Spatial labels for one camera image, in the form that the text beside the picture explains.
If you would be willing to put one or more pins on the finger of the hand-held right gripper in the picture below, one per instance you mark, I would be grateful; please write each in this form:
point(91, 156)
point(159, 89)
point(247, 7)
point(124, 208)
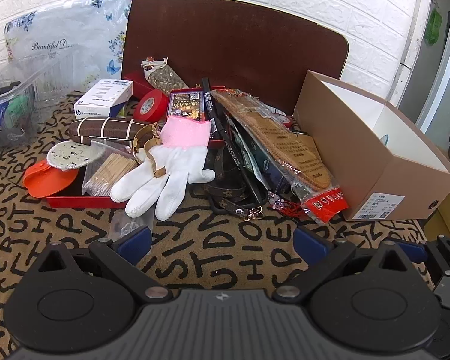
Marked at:
point(412, 249)

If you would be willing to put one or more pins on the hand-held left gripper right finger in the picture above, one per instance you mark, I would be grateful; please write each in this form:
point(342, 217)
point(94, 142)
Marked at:
point(309, 242)

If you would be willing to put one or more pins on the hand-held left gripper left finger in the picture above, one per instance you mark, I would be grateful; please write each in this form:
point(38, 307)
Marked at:
point(137, 240)

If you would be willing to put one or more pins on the cardboard box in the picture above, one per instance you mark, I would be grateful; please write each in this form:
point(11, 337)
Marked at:
point(408, 187)

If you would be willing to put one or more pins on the white glove pink cuff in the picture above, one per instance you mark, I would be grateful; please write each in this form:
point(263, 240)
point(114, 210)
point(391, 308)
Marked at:
point(172, 172)

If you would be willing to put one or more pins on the brown patterned belt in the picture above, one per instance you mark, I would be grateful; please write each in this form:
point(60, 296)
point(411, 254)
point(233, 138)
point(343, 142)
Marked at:
point(221, 180)

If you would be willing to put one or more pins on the small clear plastic bag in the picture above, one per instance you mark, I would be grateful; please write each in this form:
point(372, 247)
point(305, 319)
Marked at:
point(127, 225)

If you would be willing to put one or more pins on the red tassel charm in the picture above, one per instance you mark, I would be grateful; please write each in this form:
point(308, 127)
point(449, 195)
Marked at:
point(281, 204)

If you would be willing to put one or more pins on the bag of wooden sticks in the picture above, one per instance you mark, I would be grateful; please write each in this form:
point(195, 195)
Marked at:
point(108, 172)

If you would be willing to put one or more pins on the dark packaged item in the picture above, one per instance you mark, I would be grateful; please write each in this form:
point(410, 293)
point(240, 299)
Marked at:
point(262, 161)

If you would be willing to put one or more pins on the packaged brown insole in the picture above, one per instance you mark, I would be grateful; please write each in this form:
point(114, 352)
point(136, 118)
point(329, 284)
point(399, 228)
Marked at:
point(285, 146)

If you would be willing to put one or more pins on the speckled round lid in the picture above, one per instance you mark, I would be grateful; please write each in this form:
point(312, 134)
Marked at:
point(73, 155)

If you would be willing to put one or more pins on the orange round container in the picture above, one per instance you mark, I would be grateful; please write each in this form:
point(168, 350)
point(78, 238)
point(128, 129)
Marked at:
point(45, 183)

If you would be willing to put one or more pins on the brown striped glasses case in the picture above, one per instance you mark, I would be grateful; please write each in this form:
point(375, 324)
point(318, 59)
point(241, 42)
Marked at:
point(108, 129)

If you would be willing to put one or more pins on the red tape roll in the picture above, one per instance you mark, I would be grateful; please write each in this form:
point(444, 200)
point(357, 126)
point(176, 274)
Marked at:
point(138, 114)

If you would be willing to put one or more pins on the dark red card box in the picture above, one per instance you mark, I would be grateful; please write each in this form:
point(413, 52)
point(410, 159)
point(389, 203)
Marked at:
point(185, 105)

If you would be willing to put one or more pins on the white and blue box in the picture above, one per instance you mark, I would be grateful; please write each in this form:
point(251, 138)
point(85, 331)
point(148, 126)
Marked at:
point(101, 97)

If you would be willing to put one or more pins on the black marker pen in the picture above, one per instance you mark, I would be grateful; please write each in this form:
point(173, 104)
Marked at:
point(210, 105)

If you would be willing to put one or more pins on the herb sachet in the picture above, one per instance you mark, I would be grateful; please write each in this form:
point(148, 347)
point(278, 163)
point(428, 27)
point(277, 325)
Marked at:
point(161, 77)

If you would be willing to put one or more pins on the clear plastic container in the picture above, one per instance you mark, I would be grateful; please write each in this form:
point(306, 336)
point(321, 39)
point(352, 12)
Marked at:
point(22, 93)

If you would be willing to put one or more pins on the floral plastic bag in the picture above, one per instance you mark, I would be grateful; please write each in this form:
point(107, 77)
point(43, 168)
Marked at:
point(60, 45)

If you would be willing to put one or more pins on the brown board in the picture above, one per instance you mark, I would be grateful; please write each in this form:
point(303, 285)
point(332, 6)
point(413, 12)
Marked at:
point(228, 45)

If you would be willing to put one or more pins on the green door sticker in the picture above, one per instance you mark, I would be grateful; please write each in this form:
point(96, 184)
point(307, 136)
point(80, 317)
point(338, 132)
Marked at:
point(433, 26)

